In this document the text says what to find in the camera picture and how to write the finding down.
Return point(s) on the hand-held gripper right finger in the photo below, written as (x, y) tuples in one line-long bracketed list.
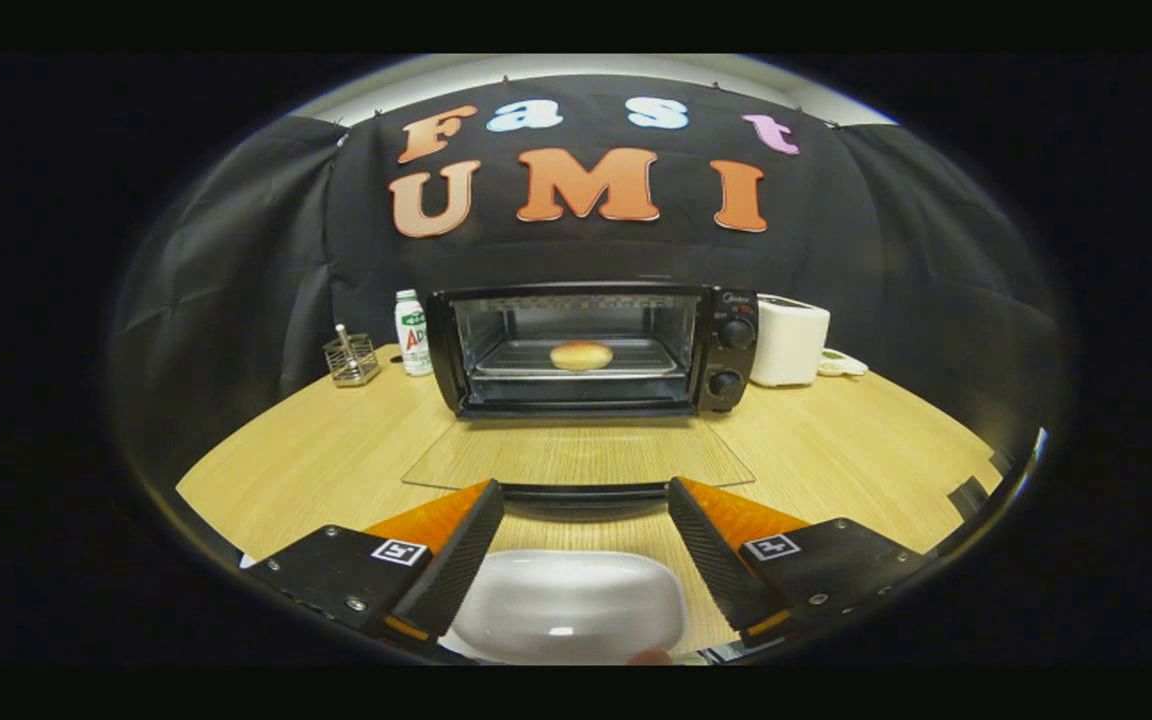
[(711, 560)]

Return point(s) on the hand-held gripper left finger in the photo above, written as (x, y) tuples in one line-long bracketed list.
[(456, 560)]

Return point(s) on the black toaster oven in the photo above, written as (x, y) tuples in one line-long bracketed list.
[(726, 358)]

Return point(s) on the sugared donut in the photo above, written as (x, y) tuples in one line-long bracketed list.
[(581, 356)]

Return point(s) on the white bread toaster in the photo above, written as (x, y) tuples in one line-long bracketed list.
[(788, 345)]

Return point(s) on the white plate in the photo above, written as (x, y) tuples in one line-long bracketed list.
[(566, 605)]

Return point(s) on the white bottle green label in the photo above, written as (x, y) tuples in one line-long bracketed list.
[(413, 335)]

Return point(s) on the white divided dish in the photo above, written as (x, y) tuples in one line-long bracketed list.
[(841, 364)]

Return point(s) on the black backdrop cloth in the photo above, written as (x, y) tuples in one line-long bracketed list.
[(236, 280)]

